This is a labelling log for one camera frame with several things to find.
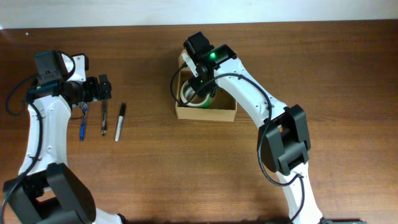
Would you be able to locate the black pen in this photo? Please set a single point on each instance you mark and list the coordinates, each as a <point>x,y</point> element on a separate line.
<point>104,118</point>

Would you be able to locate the cardboard box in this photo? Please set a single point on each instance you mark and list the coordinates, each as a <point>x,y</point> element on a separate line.
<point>223,106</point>

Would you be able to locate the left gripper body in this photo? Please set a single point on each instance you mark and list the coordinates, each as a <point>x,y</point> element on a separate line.
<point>103,86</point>

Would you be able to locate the black and white marker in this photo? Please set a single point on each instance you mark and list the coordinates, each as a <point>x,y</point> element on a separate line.
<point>120,122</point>

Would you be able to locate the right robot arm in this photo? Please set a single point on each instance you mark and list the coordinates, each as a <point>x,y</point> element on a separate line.
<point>283,139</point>

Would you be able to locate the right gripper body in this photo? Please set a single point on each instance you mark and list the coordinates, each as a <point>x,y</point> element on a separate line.
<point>206,90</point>

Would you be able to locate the green tape roll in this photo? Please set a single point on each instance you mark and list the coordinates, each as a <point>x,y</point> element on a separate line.
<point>206,102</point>

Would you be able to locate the blue pen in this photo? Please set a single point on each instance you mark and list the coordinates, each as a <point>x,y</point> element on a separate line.
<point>84,108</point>

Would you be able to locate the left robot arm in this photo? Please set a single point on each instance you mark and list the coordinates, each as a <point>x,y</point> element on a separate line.
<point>46,190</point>

